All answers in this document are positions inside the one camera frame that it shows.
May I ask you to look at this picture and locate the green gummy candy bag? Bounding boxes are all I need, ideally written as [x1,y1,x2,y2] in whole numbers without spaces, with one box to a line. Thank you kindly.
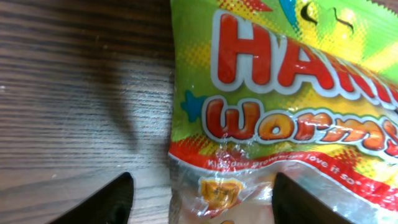
[169,0,397,223]

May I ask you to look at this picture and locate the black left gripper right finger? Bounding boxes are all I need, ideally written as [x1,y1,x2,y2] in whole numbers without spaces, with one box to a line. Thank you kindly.
[272,172,351,224]

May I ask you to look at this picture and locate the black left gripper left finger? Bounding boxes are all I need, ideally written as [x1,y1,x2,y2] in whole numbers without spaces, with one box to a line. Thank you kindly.
[50,172,134,224]

